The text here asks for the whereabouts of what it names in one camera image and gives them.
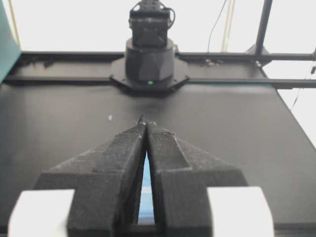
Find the thin black hanging cable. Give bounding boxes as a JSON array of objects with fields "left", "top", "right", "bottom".
[{"left": 206, "top": 0, "right": 229, "bottom": 53}]

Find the black aluminium frame rail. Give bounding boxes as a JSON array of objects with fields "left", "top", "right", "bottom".
[{"left": 4, "top": 52, "right": 316, "bottom": 91}]

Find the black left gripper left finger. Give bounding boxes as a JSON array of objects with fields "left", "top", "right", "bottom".
[{"left": 7, "top": 114, "right": 148, "bottom": 237}]

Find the blue towel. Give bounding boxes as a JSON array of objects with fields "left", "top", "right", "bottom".
[{"left": 138, "top": 155, "right": 155, "bottom": 225}]

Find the teal panel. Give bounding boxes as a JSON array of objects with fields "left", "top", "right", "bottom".
[{"left": 0, "top": 0, "right": 22, "bottom": 83}]

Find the black vertical frame post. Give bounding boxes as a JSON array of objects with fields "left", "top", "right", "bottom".
[{"left": 246, "top": 0, "right": 273, "bottom": 67}]

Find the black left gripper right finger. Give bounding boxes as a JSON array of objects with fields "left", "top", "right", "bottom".
[{"left": 146, "top": 120, "right": 275, "bottom": 237}]

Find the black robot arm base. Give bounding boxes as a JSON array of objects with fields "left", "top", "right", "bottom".
[{"left": 110, "top": 0, "right": 189, "bottom": 91}]

